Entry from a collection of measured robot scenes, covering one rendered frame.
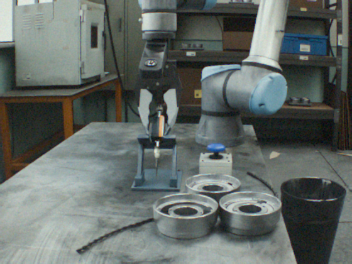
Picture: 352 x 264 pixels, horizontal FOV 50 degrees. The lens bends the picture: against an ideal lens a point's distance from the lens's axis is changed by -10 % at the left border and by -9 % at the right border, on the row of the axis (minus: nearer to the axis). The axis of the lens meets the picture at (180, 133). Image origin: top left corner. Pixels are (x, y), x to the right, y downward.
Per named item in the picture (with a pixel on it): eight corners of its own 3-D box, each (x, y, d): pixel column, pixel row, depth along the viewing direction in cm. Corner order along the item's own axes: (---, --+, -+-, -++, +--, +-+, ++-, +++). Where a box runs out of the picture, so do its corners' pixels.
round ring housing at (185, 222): (161, 244, 61) (161, 220, 60) (148, 217, 70) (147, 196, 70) (226, 236, 63) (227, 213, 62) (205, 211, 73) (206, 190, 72)
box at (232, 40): (266, 53, 397) (266, 16, 389) (215, 51, 402) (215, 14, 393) (261, 51, 438) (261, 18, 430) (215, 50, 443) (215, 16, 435)
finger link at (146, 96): (151, 126, 95) (158, 86, 93) (148, 131, 89) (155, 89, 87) (137, 123, 95) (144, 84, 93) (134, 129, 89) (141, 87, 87)
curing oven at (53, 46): (89, 88, 279) (89, -2, 264) (16, 90, 284) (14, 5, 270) (112, 80, 339) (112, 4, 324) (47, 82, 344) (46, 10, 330)
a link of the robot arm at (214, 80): (220, 104, 131) (220, 62, 128) (253, 110, 121) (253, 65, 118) (192, 108, 123) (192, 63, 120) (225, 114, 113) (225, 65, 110)
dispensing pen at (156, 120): (148, 175, 83) (152, 101, 89) (150, 181, 87) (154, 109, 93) (158, 176, 83) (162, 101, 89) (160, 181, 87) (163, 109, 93)
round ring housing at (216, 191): (217, 188, 85) (218, 170, 84) (251, 204, 76) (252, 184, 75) (174, 199, 79) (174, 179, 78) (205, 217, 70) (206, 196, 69)
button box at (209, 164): (231, 181, 89) (232, 160, 87) (198, 181, 89) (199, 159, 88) (231, 170, 96) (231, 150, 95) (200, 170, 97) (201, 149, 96)
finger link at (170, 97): (183, 123, 95) (176, 83, 93) (182, 129, 89) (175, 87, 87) (170, 126, 95) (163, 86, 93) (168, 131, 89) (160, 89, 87)
